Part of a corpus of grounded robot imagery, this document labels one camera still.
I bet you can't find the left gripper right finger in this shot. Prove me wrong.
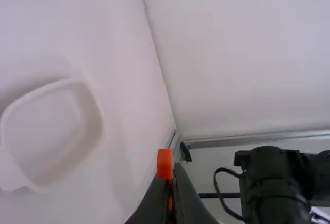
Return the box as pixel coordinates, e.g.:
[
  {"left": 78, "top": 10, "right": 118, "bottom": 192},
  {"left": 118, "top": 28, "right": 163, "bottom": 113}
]
[{"left": 172, "top": 162, "right": 218, "bottom": 224}]

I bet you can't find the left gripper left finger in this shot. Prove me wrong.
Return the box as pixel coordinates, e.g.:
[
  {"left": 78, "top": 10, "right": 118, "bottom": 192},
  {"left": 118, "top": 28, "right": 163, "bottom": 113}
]
[{"left": 125, "top": 177, "right": 173, "bottom": 224}]

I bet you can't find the white dish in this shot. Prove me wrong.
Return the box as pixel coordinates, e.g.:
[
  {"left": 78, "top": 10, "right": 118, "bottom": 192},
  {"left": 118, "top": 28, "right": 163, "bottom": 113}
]
[{"left": 0, "top": 77, "right": 104, "bottom": 193}]

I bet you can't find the black cable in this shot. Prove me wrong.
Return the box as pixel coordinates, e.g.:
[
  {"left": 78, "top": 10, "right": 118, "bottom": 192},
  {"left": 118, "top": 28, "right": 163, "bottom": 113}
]
[{"left": 213, "top": 166, "right": 246, "bottom": 221}]

